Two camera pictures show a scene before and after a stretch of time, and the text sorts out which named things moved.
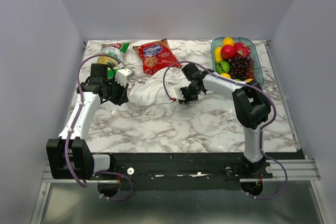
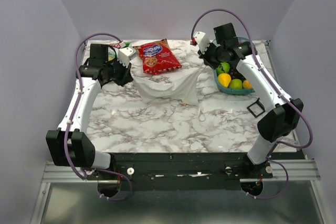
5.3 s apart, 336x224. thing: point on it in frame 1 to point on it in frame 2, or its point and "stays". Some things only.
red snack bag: x=156 y=56 stays
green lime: x=222 y=67 stays
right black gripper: x=186 y=99 to x=212 y=65
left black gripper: x=123 y=97 to x=126 y=77
